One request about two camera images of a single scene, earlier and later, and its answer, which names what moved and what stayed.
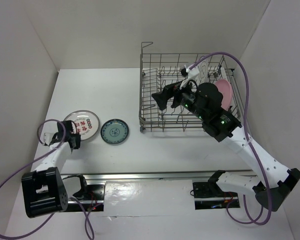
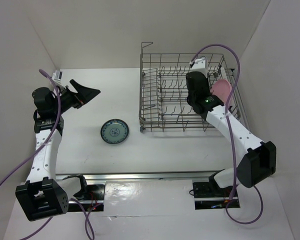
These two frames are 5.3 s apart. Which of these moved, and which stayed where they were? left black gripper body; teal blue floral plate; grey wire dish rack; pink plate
Moved: left black gripper body
Stayed: pink plate; teal blue floral plate; grey wire dish rack
